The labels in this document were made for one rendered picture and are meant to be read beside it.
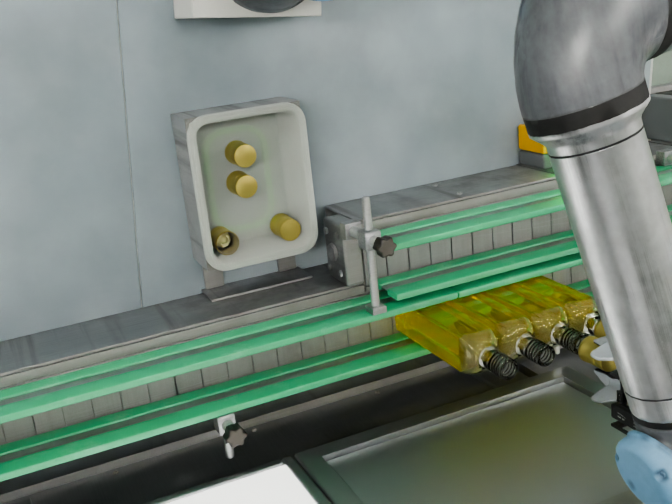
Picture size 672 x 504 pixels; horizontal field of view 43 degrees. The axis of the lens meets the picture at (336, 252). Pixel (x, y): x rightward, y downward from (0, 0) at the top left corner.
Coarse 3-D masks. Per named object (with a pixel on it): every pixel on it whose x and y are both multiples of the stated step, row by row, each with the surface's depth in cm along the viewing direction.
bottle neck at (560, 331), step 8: (560, 328) 116; (568, 328) 115; (552, 336) 117; (560, 336) 115; (568, 336) 114; (576, 336) 113; (584, 336) 113; (560, 344) 116; (568, 344) 114; (576, 344) 113; (576, 352) 113
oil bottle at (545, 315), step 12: (504, 288) 128; (516, 288) 128; (504, 300) 124; (516, 300) 123; (528, 300) 123; (540, 300) 122; (528, 312) 119; (540, 312) 118; (552, 312) 118; (564, 312) 119; (540, 324) 117; (552, 324) 117; (540, 336) 118
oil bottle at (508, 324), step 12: (456, 300) 126; (468, 300) 125; (480, 300) 125; (492, 300) 124; (468, 312) 122; (480, 312) 120; (492, 312) 120; (504, 312) 119; (516, 312) 119; (492, 324) 117; (504, 324) 116; (516, 324) 116; (528, 324) 116; (504, 336) 115; (516, 336) 115; (504, 348) 116
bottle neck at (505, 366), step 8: (488, 352) 112; (496, 352) 111; (480, 360) 112; (488, 360) 111; (496, 360) 110; (504, 360) 109; (512, 360) 109; (488, 368) 111; (496, 368) 109; (504, 368) 111; (512, 368) 110; (504, 376) 109; (512, 376) 110
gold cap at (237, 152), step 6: (228, 144) 125; (234, 144) 123; (240, 144) 122; (246, 144) 122; (228, 150) 124; (234, 150) 122; (240, 150) 122; (246, 150) 122; (252, 150) 122; (228, 156) 124; (234, 156) 122; (240, 156) 122; (246, 156) 122; (252, 156) 123; (234, 162) 123; (240, 162) 122; (246, 162) 122; (252, 162) 123
